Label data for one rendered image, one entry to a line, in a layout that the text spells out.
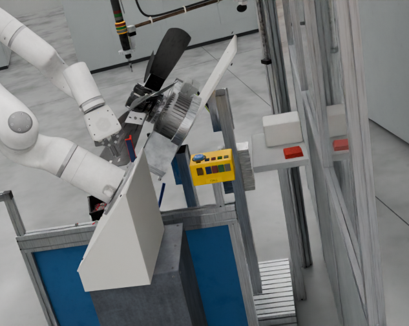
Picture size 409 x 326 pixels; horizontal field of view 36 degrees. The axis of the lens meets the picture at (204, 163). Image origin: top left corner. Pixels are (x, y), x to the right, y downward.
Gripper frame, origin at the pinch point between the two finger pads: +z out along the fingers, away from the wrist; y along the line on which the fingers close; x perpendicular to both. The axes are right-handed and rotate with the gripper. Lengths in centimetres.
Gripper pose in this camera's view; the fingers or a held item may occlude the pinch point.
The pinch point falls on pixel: (115, 151)
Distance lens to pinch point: 210.2
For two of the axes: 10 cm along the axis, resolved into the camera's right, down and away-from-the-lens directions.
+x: -2.1, 1.2, 9.7
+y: 8.7, -4.4, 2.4
